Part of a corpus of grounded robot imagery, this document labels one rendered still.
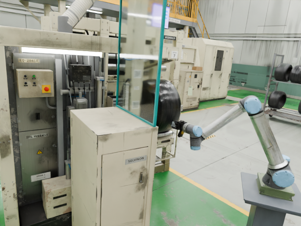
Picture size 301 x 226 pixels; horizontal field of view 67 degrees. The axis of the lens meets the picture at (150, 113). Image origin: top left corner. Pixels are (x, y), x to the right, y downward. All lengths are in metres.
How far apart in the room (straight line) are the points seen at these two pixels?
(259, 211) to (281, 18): 12.18
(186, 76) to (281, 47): 7.62
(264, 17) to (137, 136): 13.18
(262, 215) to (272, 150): 0.66
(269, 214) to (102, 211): 1.49
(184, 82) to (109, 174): 5.71
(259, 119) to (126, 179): 1.08
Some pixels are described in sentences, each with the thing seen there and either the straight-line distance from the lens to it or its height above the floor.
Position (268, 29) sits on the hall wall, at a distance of 14.01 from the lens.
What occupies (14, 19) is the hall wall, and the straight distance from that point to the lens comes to 10.97.
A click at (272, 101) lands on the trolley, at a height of 0.59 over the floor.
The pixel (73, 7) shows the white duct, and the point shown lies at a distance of 2.21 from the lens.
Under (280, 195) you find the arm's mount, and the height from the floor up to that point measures 0.62.
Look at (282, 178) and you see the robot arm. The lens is 2.07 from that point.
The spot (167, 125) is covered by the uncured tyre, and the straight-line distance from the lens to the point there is 2.24.
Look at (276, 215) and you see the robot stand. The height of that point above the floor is 0.44.
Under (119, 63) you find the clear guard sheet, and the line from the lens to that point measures 1.80.
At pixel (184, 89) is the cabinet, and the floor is 0.70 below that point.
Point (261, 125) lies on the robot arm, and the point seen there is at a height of 1.24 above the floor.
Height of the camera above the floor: 1.72
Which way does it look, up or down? 15 degrees down
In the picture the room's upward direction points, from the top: 5 degrees clockwise
